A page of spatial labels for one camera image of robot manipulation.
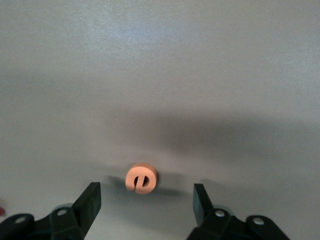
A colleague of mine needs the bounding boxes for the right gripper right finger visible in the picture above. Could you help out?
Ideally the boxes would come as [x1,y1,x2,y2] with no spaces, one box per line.
[186,183,291,240]

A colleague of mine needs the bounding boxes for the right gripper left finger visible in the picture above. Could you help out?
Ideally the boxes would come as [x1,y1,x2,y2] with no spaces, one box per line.
[0,182,102,240]

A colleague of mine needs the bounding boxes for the orange foam letter e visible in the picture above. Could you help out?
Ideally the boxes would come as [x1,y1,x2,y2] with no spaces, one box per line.
[124,162,158,195]

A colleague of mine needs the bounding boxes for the brown table cover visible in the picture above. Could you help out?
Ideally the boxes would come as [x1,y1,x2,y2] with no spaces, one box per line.
[0,0,320,240]

